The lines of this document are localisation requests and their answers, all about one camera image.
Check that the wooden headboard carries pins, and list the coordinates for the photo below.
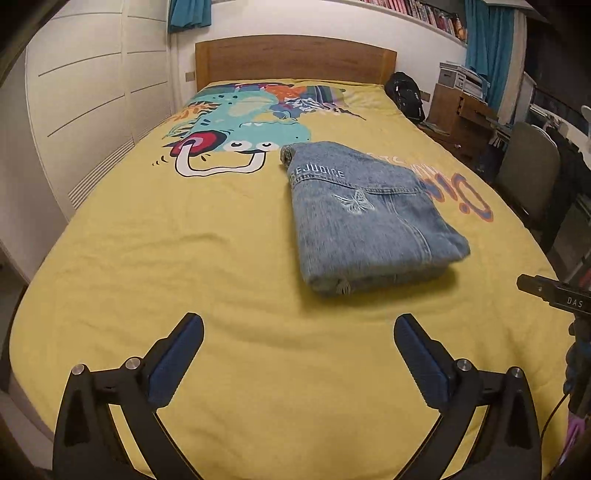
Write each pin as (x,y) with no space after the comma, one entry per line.
(295,62)

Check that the black backpack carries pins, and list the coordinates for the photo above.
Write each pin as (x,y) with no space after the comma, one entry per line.
(406,97)

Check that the wooden desk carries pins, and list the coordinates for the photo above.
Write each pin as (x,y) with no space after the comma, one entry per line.
(461,120)

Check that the white storage boxes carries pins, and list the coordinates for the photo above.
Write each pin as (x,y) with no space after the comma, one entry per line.
(459,78)

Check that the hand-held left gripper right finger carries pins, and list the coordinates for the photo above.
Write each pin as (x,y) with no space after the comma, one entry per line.
(420,364)

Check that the yellow printed bedspread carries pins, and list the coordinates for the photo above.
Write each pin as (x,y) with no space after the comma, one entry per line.
(184,258)

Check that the white wardrobe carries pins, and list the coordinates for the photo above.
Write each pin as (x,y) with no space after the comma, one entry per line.
(92,101)

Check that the row of books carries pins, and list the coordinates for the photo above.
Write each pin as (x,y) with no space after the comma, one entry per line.
(415,11)

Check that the blue denim jacket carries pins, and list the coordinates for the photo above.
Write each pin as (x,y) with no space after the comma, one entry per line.
(364,217)

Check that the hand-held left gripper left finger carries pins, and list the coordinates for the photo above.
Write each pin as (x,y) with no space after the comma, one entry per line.
(173,364)

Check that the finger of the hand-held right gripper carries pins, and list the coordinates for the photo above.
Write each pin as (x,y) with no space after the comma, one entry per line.
(535,287)

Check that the blue curtain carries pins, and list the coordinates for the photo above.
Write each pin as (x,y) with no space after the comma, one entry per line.
(491,55)
(190,14)

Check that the grey chair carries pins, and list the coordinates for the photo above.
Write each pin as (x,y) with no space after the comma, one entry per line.
(528,166)

